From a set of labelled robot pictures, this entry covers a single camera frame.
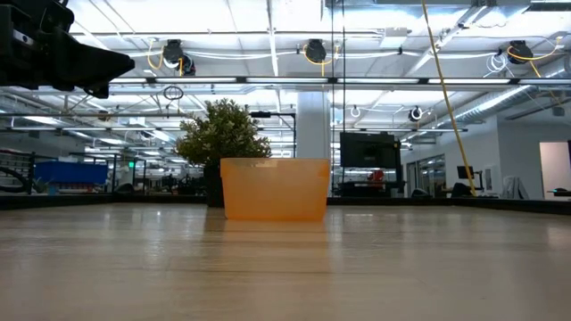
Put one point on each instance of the black metal table frame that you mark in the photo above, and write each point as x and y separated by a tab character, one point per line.
89	200

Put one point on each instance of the red object under monitor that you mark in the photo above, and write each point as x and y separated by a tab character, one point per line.
377	176

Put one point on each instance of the silver ventilation duct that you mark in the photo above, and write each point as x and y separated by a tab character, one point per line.
486	106

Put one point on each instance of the green potted plant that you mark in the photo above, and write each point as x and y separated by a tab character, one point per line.
223	134

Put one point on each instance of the long ceiling light strip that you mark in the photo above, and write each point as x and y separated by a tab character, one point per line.
285	80

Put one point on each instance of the black vertical pole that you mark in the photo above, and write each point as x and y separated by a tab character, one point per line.
343	67
332	102

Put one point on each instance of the black storage rack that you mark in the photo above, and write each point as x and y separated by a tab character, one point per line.
15	171

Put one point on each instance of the orange translucent plastic basket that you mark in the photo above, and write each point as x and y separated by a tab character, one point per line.
275	191

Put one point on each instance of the small desk monitor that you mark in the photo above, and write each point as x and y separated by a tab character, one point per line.
465	172

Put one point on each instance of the black lamp stand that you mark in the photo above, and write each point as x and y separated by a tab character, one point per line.
267	114

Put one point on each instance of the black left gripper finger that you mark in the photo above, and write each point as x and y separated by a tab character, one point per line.
99	91
93	64

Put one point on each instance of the blue plastic bin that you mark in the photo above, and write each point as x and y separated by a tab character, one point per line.
71	173

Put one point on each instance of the black office chair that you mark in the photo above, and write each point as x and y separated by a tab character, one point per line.
461	190

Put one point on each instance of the black flat monitor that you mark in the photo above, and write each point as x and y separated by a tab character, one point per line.
369	150

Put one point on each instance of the white building column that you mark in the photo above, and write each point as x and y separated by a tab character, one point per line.
313	134

